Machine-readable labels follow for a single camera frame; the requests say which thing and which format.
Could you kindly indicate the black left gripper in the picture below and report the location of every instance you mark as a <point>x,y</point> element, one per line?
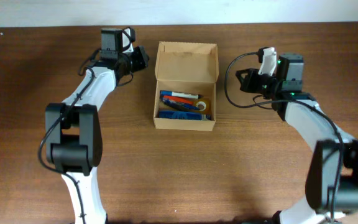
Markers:
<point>139,58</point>

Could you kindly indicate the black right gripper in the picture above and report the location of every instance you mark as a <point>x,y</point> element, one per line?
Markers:
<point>250,81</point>

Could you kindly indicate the white blue whiteboard marker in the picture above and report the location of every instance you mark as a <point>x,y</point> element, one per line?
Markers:
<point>180,94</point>

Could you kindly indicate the red black stapler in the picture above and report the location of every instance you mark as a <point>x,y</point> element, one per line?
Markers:
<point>176,100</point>

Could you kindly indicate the cardboard box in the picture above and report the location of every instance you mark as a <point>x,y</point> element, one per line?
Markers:
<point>186,68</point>

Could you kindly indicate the yellow tape roll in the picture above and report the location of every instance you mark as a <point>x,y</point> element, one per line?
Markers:
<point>203,106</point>

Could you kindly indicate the white blue staples box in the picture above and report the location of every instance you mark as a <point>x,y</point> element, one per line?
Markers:
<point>207,117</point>

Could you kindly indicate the blue ballpoint pen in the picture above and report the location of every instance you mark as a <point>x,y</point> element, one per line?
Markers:
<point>180,106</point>

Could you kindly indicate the blue tape dispenser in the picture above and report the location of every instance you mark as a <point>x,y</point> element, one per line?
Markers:
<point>167,114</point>

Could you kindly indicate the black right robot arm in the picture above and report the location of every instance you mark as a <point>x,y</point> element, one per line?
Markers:
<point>331,189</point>

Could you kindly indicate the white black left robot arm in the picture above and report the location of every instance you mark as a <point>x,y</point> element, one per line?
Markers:
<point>72,145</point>

